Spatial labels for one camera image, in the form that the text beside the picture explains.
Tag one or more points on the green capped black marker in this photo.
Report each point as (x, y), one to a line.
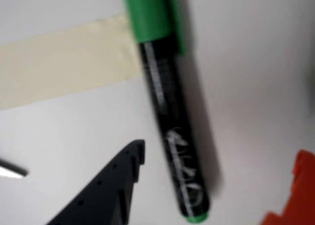
(172, 111)

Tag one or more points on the long beige masking tape strip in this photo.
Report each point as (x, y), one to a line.
(66, 65)

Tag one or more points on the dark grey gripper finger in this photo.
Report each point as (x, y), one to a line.
(103, 195)

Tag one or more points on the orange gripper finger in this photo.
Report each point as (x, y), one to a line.
(297, 198)

